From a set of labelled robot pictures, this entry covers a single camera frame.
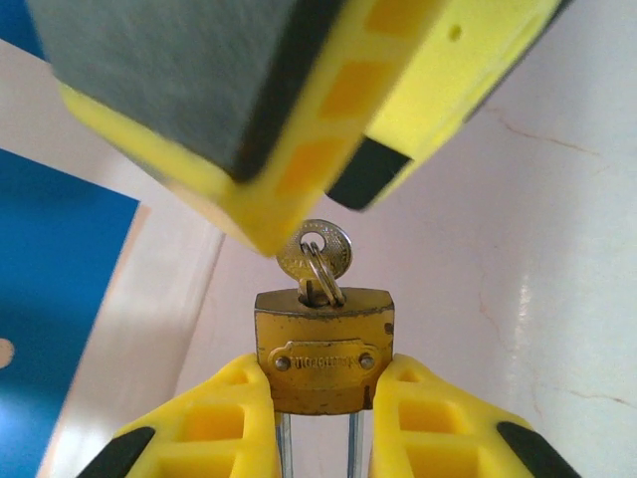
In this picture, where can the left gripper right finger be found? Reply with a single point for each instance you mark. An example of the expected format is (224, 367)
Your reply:
(428, 413)

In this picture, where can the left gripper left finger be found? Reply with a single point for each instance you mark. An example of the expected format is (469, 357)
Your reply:
(214, 413)

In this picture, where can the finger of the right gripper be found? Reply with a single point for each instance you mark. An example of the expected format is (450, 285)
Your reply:
(199, 74)
(448, 74)

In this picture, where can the brass padlock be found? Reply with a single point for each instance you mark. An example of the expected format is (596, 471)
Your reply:
(323, 338)

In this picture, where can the silver key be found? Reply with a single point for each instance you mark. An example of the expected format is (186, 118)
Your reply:
(336, 251)

